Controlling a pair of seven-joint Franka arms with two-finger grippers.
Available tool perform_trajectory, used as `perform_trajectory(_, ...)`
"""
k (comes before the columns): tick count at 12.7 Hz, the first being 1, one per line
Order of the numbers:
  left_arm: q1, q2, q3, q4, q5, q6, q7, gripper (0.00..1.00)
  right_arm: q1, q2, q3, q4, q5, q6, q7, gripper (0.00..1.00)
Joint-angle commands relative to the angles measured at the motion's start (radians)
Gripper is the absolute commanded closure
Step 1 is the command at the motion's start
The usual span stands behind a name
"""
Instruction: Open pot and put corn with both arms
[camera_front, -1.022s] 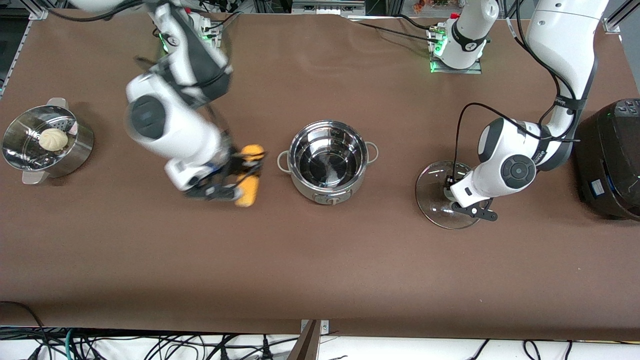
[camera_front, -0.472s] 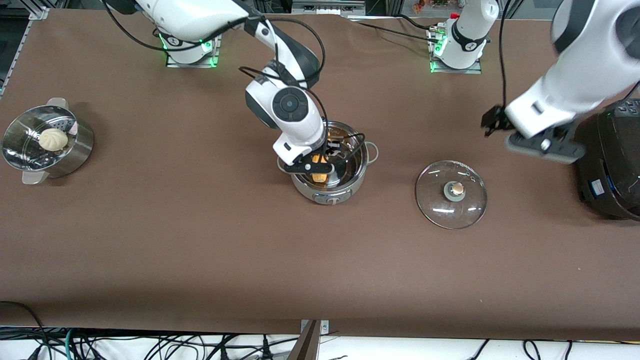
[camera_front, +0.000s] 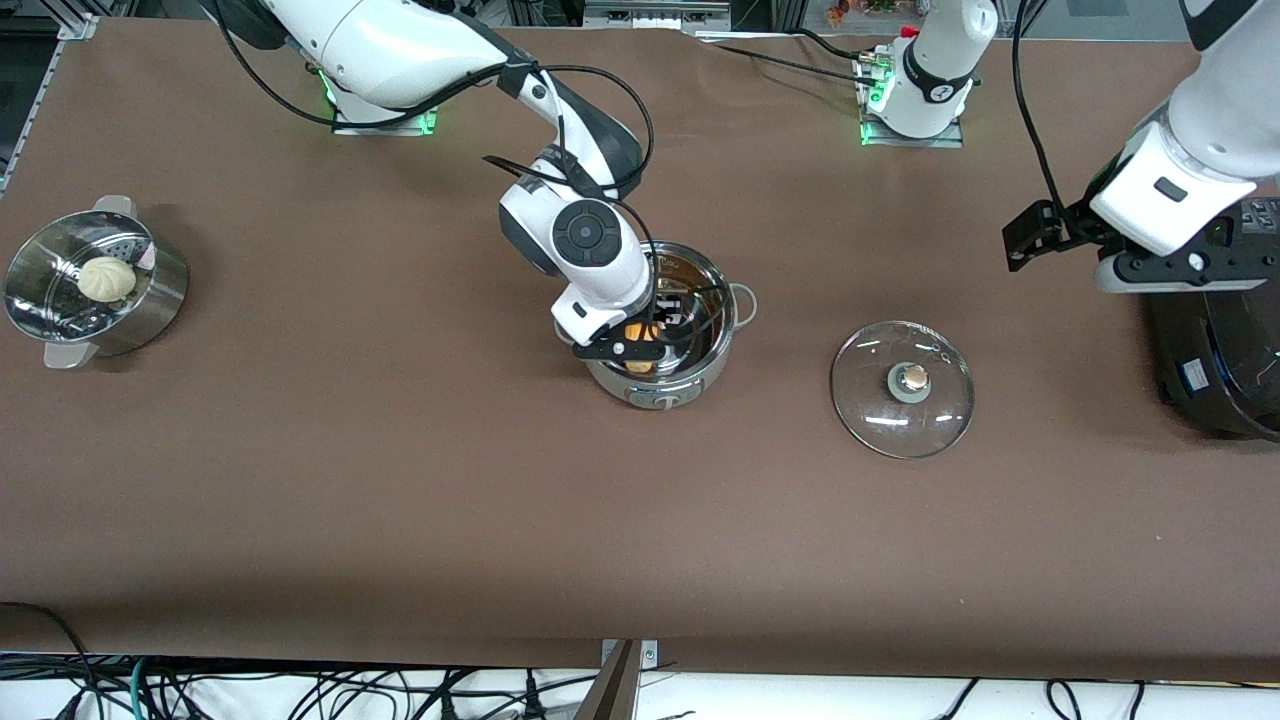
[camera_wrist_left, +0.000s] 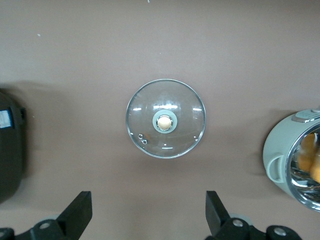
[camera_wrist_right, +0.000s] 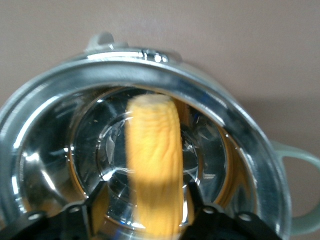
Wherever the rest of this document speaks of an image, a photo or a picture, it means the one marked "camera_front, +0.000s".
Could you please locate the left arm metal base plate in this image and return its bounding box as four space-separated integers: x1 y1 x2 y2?
858 55 967 150

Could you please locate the steel steamer pot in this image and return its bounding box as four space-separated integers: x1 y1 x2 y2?
3 195 190 371

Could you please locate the steel electric pot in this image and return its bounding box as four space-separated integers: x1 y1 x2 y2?
574 240 759 412

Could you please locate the black floor cable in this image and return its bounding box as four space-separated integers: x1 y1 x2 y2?
0 601 103 720

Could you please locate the black table cable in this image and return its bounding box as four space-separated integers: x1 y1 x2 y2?
700 35 883 87

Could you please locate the white steamed bun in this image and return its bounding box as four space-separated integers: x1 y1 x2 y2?
78 256 138 305

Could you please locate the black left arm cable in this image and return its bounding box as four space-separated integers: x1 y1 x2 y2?
1011 0 1067 217

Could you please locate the aluminium frame rail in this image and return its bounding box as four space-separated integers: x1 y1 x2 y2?
0 14 98 193

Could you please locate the small metal bracket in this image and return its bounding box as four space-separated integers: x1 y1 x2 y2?
600 638 660 670

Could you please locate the black round appliance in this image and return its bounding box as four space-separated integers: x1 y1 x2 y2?
1144 195 1280 443

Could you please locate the glass pot lid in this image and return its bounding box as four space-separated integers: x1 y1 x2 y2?
830 320 977 461

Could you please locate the yellow corn cob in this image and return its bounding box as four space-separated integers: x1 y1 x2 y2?
622 320 669 377

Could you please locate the grey metal box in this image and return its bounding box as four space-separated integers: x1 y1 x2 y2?
584 0 732 32

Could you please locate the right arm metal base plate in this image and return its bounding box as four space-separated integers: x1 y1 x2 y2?
330 95 442 137

